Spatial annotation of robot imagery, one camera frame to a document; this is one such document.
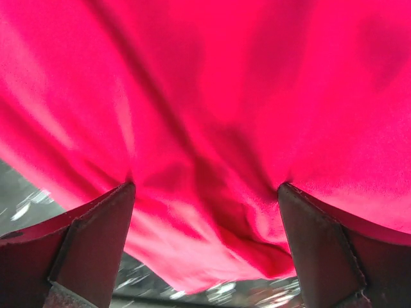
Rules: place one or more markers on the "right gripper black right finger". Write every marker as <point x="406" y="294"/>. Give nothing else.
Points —
<point x="342" y="260"/>

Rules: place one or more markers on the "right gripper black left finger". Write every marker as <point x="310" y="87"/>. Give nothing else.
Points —
<point x="70" y="260"/>

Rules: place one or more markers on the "pink red t shirt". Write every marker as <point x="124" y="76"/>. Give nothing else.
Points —
<point x="208" y="107"/>

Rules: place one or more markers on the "black marble pattern mat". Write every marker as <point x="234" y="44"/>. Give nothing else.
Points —
<point x="24" y="205"/>

